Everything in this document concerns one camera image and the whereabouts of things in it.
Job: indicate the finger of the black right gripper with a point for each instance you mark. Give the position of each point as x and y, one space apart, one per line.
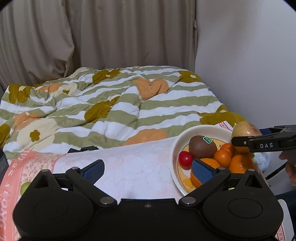
274 142
277 129

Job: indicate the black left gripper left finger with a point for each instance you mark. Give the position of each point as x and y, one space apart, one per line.
57 205

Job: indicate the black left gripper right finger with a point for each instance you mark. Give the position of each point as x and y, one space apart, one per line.
235 206

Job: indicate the large red-yellow apple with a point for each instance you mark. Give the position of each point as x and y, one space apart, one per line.
244 129

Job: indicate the green apple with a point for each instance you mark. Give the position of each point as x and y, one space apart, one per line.
24 187

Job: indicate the small orange mandarin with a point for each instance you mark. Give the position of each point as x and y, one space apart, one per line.
229 148

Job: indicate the brown kiwi with sticker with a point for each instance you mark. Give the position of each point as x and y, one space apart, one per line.
202 147

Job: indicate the red cherry tomato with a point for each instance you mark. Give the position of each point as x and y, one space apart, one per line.
185 159

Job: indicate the person's hand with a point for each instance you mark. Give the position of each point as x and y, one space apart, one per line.
289 169

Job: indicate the white crumpled plastic bag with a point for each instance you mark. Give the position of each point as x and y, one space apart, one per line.
262 160

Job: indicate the cream bowl with cartoon print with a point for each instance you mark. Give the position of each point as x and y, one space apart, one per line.
180 175

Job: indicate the pink floral towel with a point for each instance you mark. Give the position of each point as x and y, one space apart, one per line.
137 176

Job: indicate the green striped floral quilt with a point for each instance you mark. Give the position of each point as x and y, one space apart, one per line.
107 108

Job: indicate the beige curtain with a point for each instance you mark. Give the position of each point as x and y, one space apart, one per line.
45 40

